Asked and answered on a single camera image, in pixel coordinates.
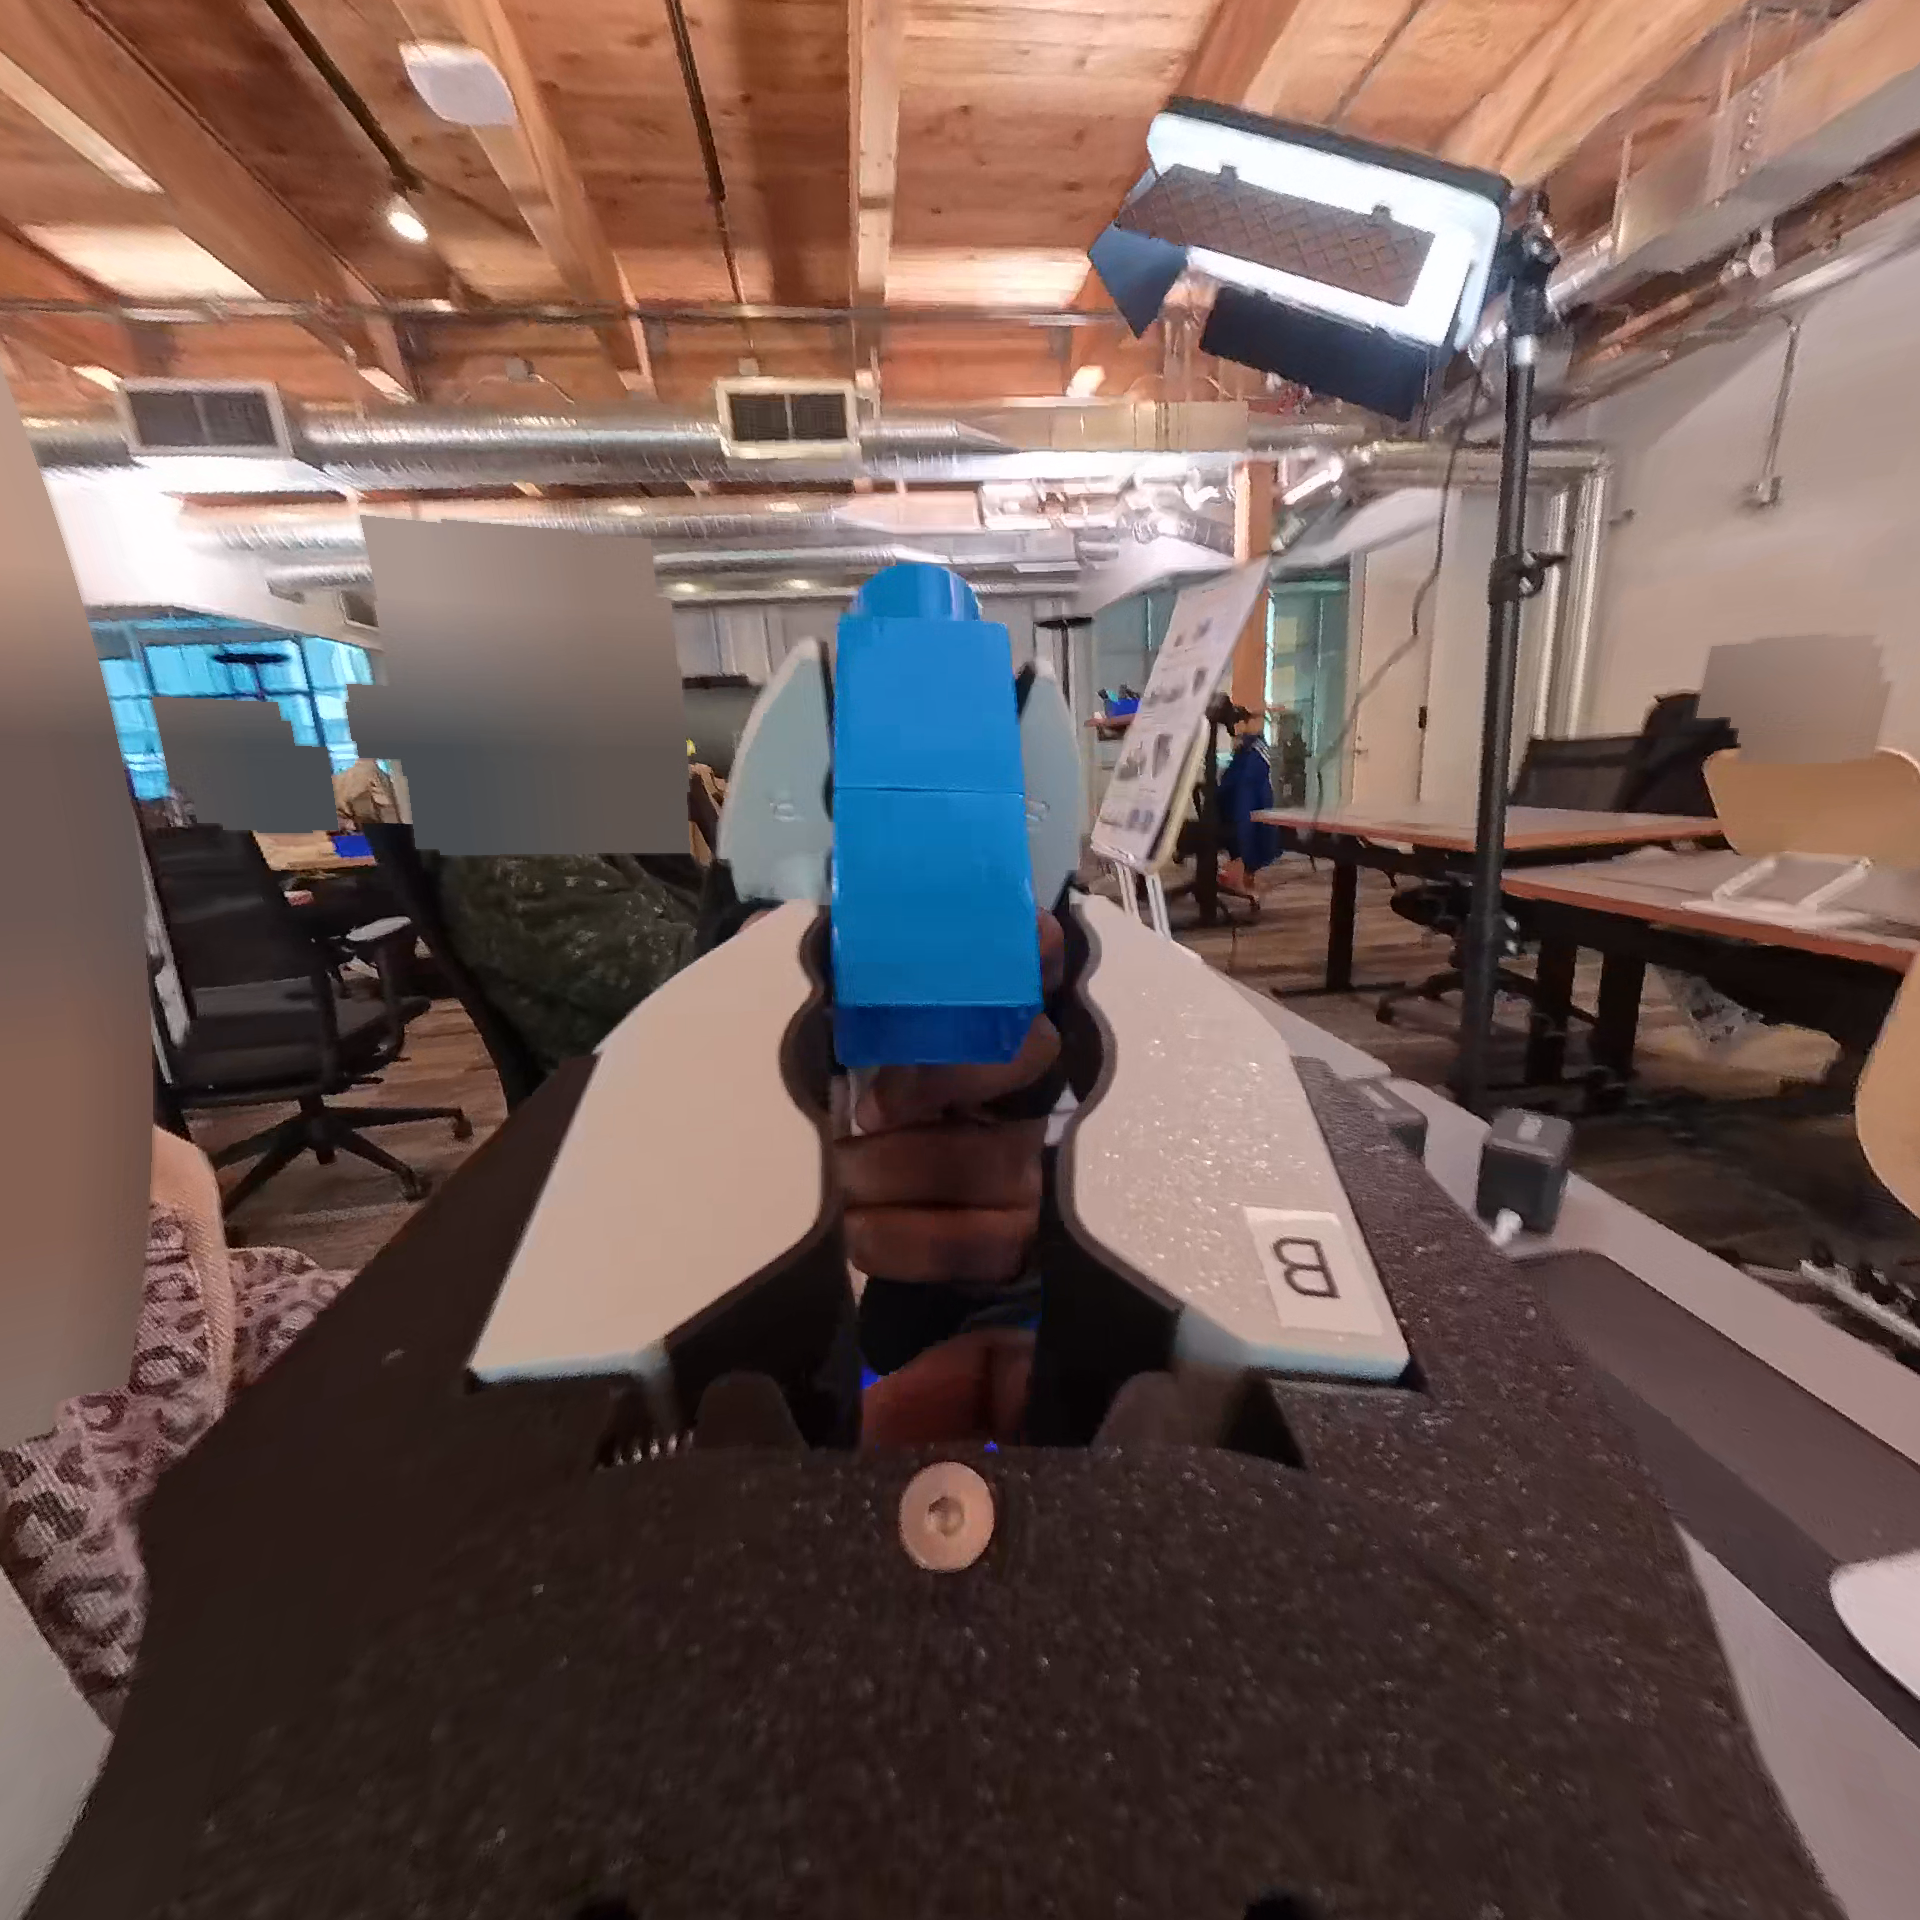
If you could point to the white air vent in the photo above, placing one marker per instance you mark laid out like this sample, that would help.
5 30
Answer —
207 416
788 416

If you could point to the blue mega block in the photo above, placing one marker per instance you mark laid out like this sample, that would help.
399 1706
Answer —
923 706
931 932

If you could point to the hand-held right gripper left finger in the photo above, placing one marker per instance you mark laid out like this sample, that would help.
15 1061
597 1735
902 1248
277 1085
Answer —
661 1186

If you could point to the person's right hand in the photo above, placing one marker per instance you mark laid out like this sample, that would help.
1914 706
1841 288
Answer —
954 1395

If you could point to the printed instruction sheet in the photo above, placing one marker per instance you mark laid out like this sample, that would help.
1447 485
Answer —
1185 692

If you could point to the LED light panel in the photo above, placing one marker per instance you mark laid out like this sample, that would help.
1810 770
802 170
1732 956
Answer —
1307 242

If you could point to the person's left hand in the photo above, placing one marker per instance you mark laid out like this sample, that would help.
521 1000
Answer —
939 1186

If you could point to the instruction poster on stand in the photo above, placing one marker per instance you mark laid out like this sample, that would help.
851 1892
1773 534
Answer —
1893 1095

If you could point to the wooden office desk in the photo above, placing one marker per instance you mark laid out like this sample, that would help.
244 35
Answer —
1652 902
1426 821

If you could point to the black office chair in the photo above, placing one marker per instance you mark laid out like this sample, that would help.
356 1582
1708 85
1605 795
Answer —
254 1020
1590 780

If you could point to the wooden backing board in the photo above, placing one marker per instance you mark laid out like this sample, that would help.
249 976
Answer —
1801 819

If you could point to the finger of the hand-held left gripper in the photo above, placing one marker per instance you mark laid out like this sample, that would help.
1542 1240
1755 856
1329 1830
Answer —
1053 811
781 797

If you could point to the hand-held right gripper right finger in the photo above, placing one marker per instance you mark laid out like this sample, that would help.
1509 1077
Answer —
1215 1141

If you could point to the black floor lamp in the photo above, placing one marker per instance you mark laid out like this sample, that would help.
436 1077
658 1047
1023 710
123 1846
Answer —
1068 623

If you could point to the white ceiling device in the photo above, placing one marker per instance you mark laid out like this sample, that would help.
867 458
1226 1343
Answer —
459 83

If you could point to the silver ventilation duct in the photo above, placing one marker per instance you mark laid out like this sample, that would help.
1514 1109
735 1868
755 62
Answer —
524 442

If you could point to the ceiling lamp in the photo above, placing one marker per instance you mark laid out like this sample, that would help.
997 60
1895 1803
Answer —
407 222

